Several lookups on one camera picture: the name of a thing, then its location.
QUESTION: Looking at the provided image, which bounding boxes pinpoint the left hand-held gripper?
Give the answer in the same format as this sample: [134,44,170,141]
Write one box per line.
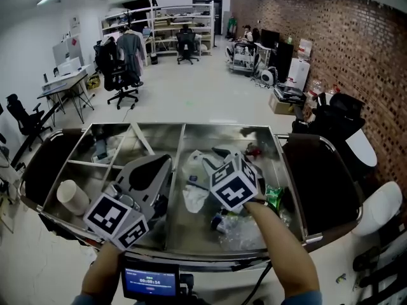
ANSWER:
[83,153,174,251]

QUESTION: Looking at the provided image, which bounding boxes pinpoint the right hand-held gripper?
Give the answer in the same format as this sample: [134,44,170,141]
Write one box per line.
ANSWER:
[201,147,258,212]

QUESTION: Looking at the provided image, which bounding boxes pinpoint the white plastic bag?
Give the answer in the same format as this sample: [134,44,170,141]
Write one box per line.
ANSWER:
[181,149,245,214]

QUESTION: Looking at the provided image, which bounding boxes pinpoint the stainless steel sorting cart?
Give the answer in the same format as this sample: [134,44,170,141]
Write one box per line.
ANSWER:
[18,121,364,271]

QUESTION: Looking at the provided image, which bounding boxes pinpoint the person's left forearm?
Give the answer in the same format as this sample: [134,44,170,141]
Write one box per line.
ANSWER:
[81,241,123,305]

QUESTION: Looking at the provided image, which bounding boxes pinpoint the person's right forearm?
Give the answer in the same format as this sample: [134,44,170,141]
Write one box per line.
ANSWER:
[243,200,324,305]

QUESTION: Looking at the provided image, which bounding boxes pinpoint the dark brown cart bag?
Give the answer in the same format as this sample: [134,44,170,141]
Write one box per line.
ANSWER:
[18,128,85,208]
[281,132,363,244]

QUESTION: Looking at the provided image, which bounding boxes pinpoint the small red object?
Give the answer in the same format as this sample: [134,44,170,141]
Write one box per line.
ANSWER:
[244,142,263,157]

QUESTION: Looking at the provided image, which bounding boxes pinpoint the white paper sheet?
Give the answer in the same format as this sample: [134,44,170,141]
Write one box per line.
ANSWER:
[92,147,118,165]

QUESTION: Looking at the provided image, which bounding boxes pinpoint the dark blue flat pouch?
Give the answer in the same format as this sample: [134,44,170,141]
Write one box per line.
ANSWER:
[95,138,111,161]

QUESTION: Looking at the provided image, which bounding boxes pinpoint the white packet with black edge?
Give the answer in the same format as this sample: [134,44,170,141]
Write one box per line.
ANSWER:
[210,213,231,234]

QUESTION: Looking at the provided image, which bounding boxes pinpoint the green packet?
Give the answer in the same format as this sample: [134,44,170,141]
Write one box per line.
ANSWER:
[265,184,289,217]

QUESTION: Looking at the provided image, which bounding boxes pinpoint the white mug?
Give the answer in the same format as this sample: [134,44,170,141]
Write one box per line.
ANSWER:
[56,179,90,216]

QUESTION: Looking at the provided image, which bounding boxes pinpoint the clear plastic bag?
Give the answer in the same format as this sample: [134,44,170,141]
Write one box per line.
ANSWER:
[217,208,292,250]

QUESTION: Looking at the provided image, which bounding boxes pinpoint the black flat case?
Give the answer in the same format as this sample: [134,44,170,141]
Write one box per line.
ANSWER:
[273,83,307,104]

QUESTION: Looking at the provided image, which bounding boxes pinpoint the white round robot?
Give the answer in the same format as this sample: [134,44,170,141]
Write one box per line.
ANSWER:
[260,67,279,85]

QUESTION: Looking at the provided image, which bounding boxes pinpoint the small black monitor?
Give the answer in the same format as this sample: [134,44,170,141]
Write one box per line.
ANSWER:
[120,255,195,300]

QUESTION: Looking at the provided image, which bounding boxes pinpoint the metal trolley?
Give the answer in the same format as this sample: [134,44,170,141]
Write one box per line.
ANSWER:
[233,41,260,74]

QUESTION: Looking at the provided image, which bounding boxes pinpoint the black office chair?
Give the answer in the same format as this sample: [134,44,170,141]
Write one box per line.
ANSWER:
[95,36,144,110]
[291,92,366,139]
[5,93,53,152]
[176,32,200,65]

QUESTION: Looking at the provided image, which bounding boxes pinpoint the black cabinet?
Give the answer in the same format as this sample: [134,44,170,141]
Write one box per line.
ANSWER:
[270,40,294,84]

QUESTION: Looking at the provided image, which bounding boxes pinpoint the clear water bottles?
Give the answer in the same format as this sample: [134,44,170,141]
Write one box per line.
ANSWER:
[307,79,325,98]

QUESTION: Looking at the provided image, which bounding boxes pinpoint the white appliance box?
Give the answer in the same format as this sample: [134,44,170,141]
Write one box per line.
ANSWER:
[287,57,311,90]

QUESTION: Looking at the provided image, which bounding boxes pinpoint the white desk with black legs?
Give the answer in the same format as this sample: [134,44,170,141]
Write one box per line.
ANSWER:
[37,67,95,126]

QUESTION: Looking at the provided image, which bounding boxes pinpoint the black flat screen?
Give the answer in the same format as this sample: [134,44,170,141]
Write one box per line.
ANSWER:
[260,29,280,49]

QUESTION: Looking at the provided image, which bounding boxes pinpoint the grey garment on rack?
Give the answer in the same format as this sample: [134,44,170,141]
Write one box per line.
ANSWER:
[116,29,147,76]

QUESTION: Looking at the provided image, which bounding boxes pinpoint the white printer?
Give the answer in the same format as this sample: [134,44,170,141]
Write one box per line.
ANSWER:
[57,57,83,77]

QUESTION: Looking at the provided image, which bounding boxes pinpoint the green hanging garment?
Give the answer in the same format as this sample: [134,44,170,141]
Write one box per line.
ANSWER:
[227,15,238,39]

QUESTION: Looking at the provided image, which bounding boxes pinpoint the white and red carton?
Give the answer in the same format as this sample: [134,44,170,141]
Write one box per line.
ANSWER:
[298,39,313,60]

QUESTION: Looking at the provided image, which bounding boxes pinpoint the white shelving unit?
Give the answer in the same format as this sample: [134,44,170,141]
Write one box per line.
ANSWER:
[149,1,216,58]
[100,6,153,66]

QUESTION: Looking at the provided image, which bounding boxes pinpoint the white board panel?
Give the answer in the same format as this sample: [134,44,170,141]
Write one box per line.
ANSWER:
[52,38,84,68]

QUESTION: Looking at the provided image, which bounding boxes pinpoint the black door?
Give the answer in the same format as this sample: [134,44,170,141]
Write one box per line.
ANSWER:
[192,0,223,36]

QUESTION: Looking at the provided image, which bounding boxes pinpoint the black cable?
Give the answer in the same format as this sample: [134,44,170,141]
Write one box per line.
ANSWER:
[243,261,273,305]

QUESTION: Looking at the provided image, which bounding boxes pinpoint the black metal frame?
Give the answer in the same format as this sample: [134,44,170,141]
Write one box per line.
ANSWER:
[352,243,407,305]

